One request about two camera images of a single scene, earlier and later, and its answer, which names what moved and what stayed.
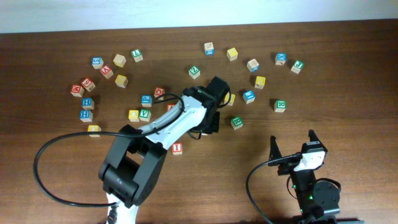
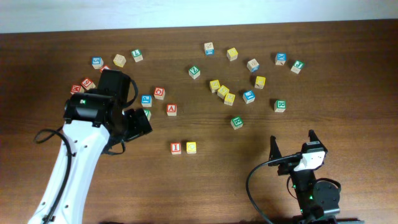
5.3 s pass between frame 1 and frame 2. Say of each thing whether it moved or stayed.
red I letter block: stayed
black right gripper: stayed
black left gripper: moved
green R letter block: stayed
